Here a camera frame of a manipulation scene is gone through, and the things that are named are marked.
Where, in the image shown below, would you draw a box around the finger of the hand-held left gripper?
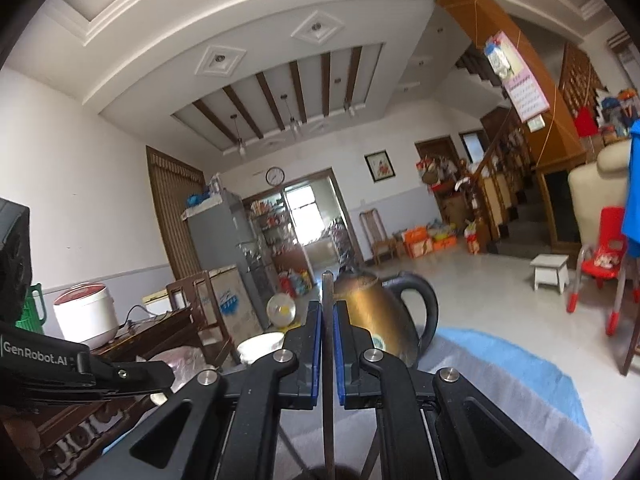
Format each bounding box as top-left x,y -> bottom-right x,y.
82,357 -> 176,403

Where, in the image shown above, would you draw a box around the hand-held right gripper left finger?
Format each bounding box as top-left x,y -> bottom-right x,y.
75,301 -> 323,480

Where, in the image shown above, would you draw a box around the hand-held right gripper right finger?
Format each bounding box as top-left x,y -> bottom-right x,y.
333,301 -> 581,480

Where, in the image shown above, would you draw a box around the dark wooden chopstick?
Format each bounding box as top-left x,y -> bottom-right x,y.
279,427 -> 307,467
321,270 -> 336,480
360,440 -> 382,480

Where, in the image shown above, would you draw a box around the metal utensil holder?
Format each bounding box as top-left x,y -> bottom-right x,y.
305,465 -> 362,480

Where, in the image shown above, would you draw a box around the carved wooden sideboard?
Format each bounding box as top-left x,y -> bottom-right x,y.
0,307 -> 221,480

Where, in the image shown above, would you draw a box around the white bowl under plastic bag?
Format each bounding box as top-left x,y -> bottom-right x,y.
135,345 -> 221,378

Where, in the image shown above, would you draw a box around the green thermos jug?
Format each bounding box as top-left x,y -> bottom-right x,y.
15,284 -> 47,333

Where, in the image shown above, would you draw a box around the white bowl red print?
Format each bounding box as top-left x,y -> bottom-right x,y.
236,332 -> 286,365

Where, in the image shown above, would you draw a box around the small white fan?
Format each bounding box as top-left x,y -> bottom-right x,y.
266,294 -> 301,331

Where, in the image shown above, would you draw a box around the gold electric kettle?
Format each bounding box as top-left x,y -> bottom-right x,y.
332,269 -> 440,368

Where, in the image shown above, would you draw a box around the cream chest freezer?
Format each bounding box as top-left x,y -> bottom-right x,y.
142,287 -> 175,312

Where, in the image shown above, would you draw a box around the white rice cooker red lid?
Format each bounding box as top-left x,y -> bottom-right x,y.
53,282 -> 121,348

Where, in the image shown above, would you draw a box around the white chest freezer blue print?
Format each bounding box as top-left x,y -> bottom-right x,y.
209,265 -> 266,342

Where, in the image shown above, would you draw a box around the dark wooden chair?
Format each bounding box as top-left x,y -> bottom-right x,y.
165,270 -> 236,367

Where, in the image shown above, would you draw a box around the glass display shelf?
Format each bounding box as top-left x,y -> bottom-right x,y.
250,200 -> 313,286

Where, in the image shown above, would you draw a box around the brown wooden dining chair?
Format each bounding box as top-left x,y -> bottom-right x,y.
359,208 -> 398,266

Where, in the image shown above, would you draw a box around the large orange cardboard box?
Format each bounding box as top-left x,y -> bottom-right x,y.
402,227 -> 435,259

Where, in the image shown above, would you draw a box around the grey refrigerator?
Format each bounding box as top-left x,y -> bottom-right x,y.
182,190 -> 281,306

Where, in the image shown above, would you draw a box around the blue table cloth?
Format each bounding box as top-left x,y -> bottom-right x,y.
90,327 -> 601,480

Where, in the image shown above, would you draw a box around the brown slatted door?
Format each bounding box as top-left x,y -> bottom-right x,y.
146,146 -> 206,281

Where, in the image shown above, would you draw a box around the red hanging decorations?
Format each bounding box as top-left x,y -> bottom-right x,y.
415,157 -> 473,196

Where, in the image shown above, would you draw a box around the small white stool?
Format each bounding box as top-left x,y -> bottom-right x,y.
530,254 -> 571,293

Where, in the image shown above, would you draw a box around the wooden staircase railing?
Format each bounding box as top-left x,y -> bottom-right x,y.
470,105 -> 556,256

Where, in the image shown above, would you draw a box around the wooden cabinet dark glass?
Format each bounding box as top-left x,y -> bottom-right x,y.
536,160 -> 587,256

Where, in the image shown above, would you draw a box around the red child chair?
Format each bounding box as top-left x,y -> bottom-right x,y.
566,206 -> 630,337

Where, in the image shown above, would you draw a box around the dark wooden furniture leg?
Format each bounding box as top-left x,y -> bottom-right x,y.
619,260 -> 640,377

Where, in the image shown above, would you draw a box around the cream armchair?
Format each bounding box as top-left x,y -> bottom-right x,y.
567,140 -> 633,256

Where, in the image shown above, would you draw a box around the blue garment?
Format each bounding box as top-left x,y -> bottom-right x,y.
621,120 -> 640,261

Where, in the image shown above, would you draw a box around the black power cord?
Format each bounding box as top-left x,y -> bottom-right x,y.
117,305 -> 171,335

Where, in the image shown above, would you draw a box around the framed wall picture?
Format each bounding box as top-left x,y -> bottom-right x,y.
364,150 -> 397,183

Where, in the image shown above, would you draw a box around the pink wall calendar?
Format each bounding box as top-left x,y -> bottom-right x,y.
484,31 -> 551,123

